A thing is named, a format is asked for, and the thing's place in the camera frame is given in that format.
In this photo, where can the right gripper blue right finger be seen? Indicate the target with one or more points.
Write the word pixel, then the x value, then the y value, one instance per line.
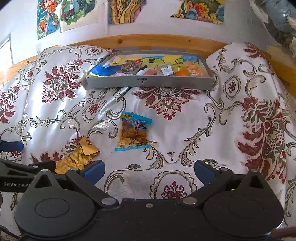
pixel 204 172

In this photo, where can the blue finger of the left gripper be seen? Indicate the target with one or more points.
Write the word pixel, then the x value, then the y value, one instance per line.
pixel 11 146

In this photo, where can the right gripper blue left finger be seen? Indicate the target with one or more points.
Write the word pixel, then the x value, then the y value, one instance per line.
pixel 93 172

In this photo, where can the gold foil snack packet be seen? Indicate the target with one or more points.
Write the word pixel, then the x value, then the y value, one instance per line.
pixel 79 158

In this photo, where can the blue packet brown snack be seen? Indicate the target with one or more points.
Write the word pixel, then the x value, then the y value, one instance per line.
pixel 133 133

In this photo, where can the small orange tangerine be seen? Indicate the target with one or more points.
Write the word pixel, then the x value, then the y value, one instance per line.
pixel 182 72

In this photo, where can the orange rice cracker pack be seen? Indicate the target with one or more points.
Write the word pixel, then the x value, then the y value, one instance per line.
pixel 193 69

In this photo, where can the round bun green label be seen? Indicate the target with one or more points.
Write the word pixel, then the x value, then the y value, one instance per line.
pixel 165 70

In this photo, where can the clear bag brown nuts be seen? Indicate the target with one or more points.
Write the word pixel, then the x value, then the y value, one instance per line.
pixel 129 68

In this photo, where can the sausages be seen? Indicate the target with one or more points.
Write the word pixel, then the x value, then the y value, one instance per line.
pixel 146 72

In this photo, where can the floral white bedspread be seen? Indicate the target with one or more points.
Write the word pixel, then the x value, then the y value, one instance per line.
pixel 246 121

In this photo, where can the grey cardboard tray box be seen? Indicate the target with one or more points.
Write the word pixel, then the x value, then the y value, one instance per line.
pixel 102 74

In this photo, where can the anime girl poster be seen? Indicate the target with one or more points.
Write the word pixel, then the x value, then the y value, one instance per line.
pixel 48 13

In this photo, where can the blond boy poster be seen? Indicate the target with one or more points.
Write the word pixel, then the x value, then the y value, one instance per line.
pixel 78 13

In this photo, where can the swirly night sky poster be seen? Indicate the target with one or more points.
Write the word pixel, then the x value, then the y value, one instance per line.
pixel 124 11

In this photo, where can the landscape flower poster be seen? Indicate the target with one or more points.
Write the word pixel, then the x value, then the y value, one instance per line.
pixel 210 11

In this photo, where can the window frame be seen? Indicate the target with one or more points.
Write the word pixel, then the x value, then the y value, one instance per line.
pixel 6 58

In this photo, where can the wooden bed frame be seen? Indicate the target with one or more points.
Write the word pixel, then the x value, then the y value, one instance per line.
pixel 204 47

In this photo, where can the white wall pipe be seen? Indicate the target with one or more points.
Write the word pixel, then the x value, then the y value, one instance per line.
pixel 105 17

